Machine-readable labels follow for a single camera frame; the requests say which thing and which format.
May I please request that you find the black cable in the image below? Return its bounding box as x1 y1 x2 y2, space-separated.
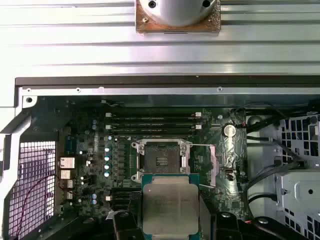
246 158 307 218

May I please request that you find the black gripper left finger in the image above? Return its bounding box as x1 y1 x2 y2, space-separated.
53 211 145 240

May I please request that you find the brown square base plate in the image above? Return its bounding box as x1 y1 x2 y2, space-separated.
135 0 222 36

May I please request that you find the silver coin battery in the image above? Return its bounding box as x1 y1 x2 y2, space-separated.
222 124 237 138

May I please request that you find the blue rear port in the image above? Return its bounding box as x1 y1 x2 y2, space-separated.
64 136 80 156

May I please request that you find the black RAM slot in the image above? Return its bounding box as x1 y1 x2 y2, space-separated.
111 200 141 208
111 129 196 137
105 123 202 131
111 117 196 124
105 194 143 201
111 187 143 195
111 206 137 214
105 111 202 118

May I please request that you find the silver perforated drive cage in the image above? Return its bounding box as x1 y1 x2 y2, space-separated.
273 113 320 240

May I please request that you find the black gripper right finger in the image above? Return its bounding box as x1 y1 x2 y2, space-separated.
212 211 310 240

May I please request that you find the CPU socket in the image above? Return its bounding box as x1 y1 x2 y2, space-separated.
130 138 194 183

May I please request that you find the metal socket cover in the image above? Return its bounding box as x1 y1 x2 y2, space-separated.
191 142 218 188

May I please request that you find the black silver PC case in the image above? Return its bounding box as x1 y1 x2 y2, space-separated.
0 76 320 240

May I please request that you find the green motherboard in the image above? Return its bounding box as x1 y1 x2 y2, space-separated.
57 98 249 226

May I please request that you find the silver green CPU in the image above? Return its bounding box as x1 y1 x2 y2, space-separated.
141 173 201 240

